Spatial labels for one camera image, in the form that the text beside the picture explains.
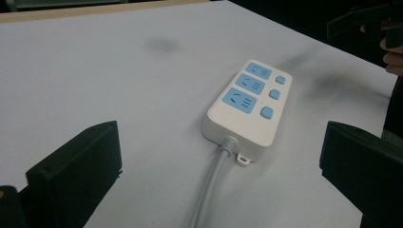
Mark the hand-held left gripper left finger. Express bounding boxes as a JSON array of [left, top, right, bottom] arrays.
[[26, 120, 124, 228]]

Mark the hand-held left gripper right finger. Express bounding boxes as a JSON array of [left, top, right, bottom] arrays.
[[318, 121, 403, 228]]

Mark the white and blue power strip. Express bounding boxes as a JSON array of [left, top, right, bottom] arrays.
[[201, 59, 294, 167]]

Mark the grey power strip cable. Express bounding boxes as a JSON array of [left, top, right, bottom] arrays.
[[185, 136, 239, 228]]

